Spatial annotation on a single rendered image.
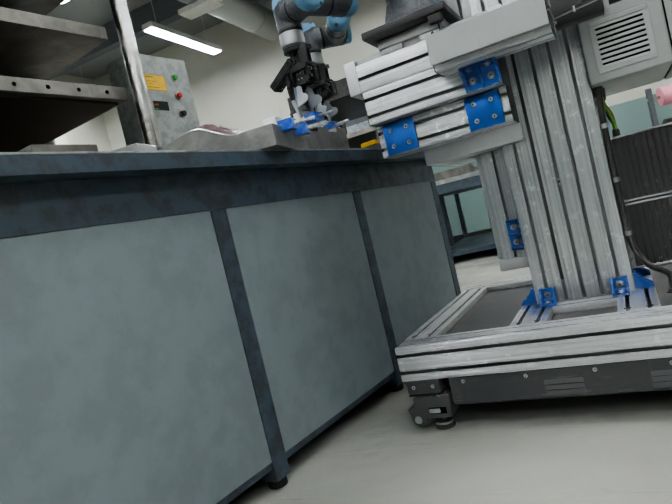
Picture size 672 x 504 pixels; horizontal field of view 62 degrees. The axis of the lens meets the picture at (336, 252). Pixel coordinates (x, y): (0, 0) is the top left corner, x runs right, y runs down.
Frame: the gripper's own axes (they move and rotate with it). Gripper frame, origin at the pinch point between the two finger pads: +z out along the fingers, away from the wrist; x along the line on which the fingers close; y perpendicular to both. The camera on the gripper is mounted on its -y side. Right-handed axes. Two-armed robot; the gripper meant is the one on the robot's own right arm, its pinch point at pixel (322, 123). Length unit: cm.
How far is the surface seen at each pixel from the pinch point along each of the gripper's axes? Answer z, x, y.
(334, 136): 9.2, -17.9, 14.5
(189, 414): 69, -101, 16
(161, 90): -37, -4, -72
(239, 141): 12, -67, 17
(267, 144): 14, -65, 23
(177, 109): -29, 2, -73
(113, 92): -32, -34, -67
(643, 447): 95, -56, 91
